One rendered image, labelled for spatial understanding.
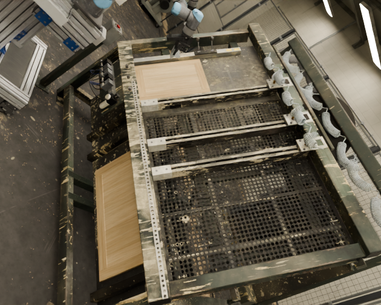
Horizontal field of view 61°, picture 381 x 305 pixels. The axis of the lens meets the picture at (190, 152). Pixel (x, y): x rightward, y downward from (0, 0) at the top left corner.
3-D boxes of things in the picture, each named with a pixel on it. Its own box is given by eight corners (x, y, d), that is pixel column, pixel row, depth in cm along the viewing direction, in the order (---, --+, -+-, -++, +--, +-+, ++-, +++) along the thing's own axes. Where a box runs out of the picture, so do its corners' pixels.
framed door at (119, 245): (97, 172, 272) (95, 170, 270) (149, 141, 254) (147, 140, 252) (101, 282, 220) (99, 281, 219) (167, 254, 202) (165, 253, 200)
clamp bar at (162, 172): (151, 170, 217) (149, 149, 197) (316, 144, 233) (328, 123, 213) (153, 183, 211) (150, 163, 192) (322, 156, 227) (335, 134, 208)
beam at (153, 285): (118, 51, 299) (117, 41, 291) (132, 50, 301) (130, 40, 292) (149, 307, 173) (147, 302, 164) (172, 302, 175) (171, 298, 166)
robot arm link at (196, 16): (193, 5, 203) (204, 13, 206) (184, 21, 210) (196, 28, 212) (192, 9, 198) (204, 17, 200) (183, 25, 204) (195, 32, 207)
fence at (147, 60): (133, 62, 282) (133, 58, 279) (239, 50, 295) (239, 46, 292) (134, 66, 279) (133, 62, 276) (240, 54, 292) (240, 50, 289)
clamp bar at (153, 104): (141, 104, 252) (138, 81, 232) (285, 86, 268) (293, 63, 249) (142, 114, 246) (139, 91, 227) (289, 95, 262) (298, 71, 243)
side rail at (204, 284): (169, 286, 180) (168, 281, 171) (350, 249, 195) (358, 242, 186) (171, 302, 175) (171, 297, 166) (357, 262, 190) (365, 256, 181)
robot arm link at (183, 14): (170, 9, 209) (185, 19, 212) (169, 14, 200) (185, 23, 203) (176, -2, 205) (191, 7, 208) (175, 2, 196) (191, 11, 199)
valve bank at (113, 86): (86, 64, 274) (107, 48, 266) (98, 74, 284) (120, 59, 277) (87, 106, 245) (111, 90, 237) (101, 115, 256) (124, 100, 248)
